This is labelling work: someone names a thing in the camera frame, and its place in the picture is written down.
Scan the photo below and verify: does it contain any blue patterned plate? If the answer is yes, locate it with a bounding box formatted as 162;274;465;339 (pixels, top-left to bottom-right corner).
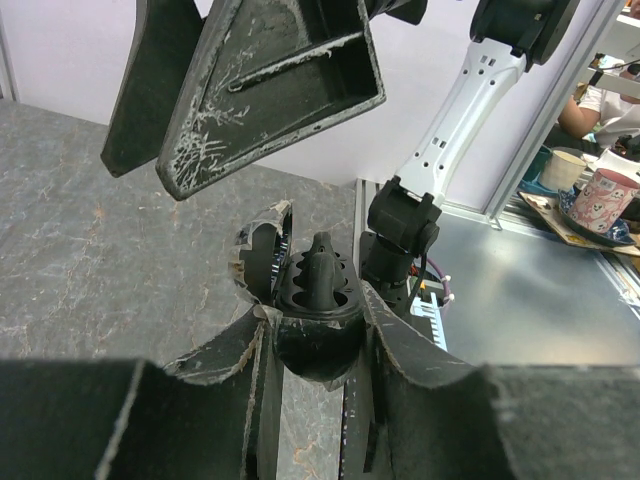
557;190;636;248

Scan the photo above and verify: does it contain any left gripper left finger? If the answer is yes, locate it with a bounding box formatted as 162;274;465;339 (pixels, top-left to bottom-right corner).
1;310;282;479

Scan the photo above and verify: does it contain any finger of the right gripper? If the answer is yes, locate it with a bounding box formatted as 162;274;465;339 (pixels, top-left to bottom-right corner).
156;1;386;201
100;0;204;178

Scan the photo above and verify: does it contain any pink patterned cup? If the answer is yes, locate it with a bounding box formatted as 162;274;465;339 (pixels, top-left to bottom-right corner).
569;168;639;231

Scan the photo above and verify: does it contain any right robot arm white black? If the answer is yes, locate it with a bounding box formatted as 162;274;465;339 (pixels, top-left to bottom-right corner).
101;1;577;313

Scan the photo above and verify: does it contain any person in white shirt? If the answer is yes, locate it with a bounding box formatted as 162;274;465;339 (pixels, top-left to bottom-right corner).
558;86;639;155

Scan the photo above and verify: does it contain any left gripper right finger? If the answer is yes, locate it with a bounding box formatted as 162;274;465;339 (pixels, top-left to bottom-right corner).
344;284;639;479

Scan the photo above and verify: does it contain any black earbud charging case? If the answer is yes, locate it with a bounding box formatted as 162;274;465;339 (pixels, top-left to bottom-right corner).
228;200;365;391

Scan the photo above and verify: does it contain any cream background cup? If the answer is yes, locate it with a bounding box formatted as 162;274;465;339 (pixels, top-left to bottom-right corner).
538;150;586;191

